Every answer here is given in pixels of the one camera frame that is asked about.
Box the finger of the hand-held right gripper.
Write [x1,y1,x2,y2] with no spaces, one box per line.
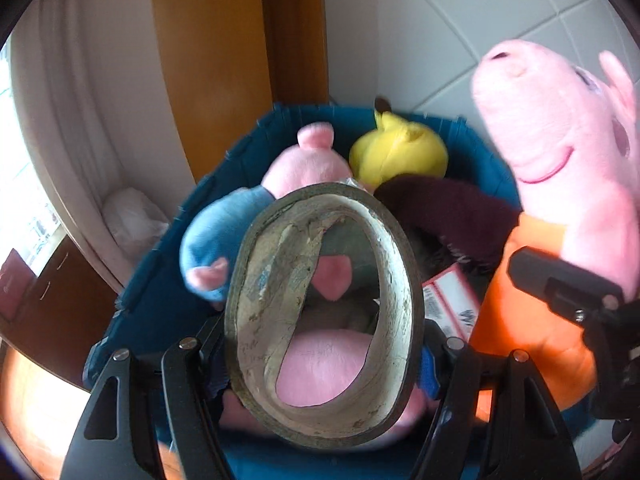
[507,247,626,331]

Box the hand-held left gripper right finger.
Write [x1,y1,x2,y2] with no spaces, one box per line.
[415,320,583,480]

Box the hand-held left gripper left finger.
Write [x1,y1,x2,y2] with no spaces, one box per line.
[64,317,236,480]

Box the blue plastic storage container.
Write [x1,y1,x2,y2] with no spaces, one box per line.
[82,102,591,480]

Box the worn brown tape roll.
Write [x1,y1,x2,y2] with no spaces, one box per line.
[223,183,427,450]

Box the pink pig plush orange dress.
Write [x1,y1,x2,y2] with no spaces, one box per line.
[470,40,640,413]

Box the red and white packet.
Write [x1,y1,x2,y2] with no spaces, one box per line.
[421,266,483,341]

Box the dark maroon cloth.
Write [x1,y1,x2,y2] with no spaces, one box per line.
[372,175,521,271]

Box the dark wooden cabinet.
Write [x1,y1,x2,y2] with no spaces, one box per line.
[0,247,118,391]

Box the white pillow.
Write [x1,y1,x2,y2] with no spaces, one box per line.
[102,187,171,261]

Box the yellow plush toy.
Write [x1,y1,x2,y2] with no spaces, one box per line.
[348,96,449,186]

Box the pink pig plush blue outfit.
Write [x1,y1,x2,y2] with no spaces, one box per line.
[180,122,353,306]

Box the bright window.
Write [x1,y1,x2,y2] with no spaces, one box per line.
[0,35,66,271]

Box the white curtain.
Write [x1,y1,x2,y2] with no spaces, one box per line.
[10,0,201,296]

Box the wooden frame post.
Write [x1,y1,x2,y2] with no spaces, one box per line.
[150,0,331,186]

